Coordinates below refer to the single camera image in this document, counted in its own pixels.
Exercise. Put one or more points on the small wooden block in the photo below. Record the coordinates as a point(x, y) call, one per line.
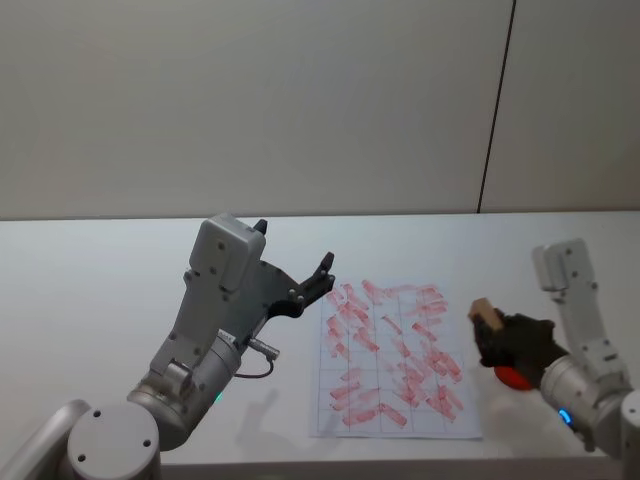
point(486, 312)

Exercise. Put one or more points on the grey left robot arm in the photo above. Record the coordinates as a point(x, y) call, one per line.
point(200, 320)

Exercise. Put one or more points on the red round object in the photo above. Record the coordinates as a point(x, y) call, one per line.
point(512, 378)

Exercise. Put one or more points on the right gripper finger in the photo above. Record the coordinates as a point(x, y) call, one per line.
point(487, 345)
point(504, 319)

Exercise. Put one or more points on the white gridded paper, red marks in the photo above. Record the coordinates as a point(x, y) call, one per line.
point(395, 360)

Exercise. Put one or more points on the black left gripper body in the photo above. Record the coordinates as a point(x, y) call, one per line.
point(260, 295)

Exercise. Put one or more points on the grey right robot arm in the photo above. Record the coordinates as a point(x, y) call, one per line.
point(585, 360)

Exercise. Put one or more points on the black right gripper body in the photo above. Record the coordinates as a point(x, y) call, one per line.
point(535, 345)

